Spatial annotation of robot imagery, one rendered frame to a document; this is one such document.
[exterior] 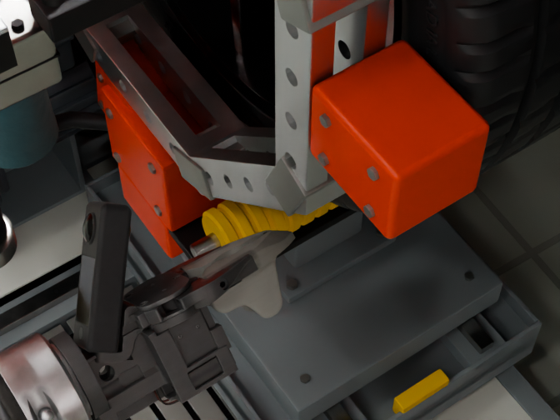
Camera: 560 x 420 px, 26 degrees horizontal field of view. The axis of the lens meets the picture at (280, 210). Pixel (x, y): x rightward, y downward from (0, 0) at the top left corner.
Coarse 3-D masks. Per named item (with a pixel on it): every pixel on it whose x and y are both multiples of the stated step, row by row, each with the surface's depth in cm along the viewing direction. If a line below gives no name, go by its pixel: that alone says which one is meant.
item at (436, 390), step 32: (96, 192) 162; (128, 256) 158; (160, 256) 156; (480, 320) 148; (512, 320) 151; (416, 352) 148; (448, 352) 148; (480, 352) 146; (512, 352) 150; (224, 384) 146; (256, 384) 146; (384, 384) 146; (416, 384) 142; (448, 384) 143; (480, 384) 151; (256, 416) 141; (288, 416) 144; (320, 416) 141; (352, 416) 141; (384, 416) 144; (416, 416) 145
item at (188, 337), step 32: (160, 288) 95; (128, 320) 93; (160, 320) 92; (192, 320) 94; (64, 352) 91; (96, 352) 93; (128, 352) 93; (160, 352) 92; (192, 352) 94; (224, 352) 95; (96, 384) 91; (128, 384) 94; (160, 384) 94; (192, 384) 94; (96, 416) 92; (128, 416) 95
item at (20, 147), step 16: (32, 96) 116; (0, 112) 115; (16, 112) 116; (32, 112) 117; (48, 112) 121; (64, 112) 125; (80, 112) 125; (0, 128) 117; (16, 128) 117; (32, 128) 119; (48, 128) 121; (64, 128) 125; (80, 128) 126; (96, 128) 125; (0, 144) 119; (16, 144) 119; (32, 144) 120; (48, 144) 122; (0, 160) 121; (16, 160) 121; (32, 160) 122
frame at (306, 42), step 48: (288, 0) 72; (336, 0) 71; (384, 0) 74; (96, 48) 115; (144, 48) 116; (288, 48) 76; (336, 48) 80; (144, 96) 110; (192, 96) 111; (288, 96) 80; (192, 144) 107; (240, 144) 106; (288, 144) 84; (240, 192) 98; (288, 192) 88; (336, 192) 88
